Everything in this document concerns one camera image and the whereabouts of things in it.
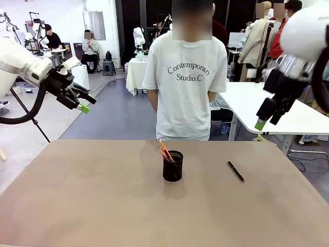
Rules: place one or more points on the person in white t-shirt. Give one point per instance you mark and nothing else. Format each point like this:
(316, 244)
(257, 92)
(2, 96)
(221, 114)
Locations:
(183, 103)

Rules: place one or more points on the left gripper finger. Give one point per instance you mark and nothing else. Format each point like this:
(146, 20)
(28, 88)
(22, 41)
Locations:
(84, 108)
(83, 94)

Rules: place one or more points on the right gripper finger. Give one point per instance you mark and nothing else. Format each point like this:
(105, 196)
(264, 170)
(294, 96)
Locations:
(280, 108)
(260, 124)

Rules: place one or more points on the person's left forearm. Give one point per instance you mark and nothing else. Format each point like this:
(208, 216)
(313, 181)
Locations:
(213, 96)

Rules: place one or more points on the grey stool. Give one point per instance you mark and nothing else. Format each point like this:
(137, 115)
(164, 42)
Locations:
(109, 68)

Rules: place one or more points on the black marker with red ends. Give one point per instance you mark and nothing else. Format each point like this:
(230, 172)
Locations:
(236, 171)

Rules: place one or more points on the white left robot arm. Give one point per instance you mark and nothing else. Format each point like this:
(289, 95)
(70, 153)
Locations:
(15, 61)

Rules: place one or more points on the pencils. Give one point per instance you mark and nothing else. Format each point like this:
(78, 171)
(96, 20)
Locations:
(164, 148)

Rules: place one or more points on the orange pencil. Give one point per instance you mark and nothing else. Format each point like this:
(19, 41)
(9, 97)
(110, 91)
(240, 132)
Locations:
(163, 153)

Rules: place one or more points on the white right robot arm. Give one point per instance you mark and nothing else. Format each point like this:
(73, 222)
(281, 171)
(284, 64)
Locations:
(303, 33)

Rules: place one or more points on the white cloth-covered table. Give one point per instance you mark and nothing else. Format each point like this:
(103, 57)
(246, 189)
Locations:
(135, 74)

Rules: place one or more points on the person with dark hair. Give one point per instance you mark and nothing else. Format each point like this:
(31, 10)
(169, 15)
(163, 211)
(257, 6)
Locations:
(293, 6)

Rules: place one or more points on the person's right forearm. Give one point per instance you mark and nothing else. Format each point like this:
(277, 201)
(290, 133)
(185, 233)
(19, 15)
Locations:
(152, 99)

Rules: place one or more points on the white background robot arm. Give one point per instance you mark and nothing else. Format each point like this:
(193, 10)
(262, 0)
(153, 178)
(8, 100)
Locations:
(7, 23)
(138, 38)
(38, 31)

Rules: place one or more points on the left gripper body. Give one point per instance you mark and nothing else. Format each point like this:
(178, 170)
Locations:
(60, 81)

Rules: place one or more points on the seated person in grey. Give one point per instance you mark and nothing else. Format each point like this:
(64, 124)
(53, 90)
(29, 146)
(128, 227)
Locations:
(90, 51)

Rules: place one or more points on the seated person in black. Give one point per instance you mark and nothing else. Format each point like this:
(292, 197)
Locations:
(54, 39)

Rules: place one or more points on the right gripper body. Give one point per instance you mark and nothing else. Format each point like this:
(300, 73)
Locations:
(282, 86)

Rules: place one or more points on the wooden piece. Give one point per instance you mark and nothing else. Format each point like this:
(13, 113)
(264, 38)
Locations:
(2, 155)

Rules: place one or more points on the standing person in dark clothes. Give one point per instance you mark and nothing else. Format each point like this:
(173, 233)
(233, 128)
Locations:
(160, 29)

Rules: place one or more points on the person in dark red shirt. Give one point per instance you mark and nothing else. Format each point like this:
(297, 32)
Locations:
(219, 31)

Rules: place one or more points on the white cabinet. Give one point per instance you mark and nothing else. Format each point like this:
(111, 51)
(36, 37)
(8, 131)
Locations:
(81, 77)

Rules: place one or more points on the black bag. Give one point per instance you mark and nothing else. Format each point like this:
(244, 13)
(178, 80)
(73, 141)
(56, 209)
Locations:
(109, 56)

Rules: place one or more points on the black mesh pen holder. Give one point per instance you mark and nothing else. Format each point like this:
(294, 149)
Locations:
(173, 172)

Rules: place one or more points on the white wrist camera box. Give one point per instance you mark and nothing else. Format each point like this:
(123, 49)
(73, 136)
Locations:
(70, 63)

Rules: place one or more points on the mannequin in beige coat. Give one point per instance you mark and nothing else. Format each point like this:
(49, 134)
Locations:
(253, 43)

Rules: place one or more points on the black tripod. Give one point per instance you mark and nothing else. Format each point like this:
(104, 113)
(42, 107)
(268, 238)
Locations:
(28, 114)

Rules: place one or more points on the white monitor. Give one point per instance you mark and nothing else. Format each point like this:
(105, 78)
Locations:
(236, 39)

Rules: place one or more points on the clear plastic bin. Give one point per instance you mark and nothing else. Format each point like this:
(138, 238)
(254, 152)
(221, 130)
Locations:
(28, 90)

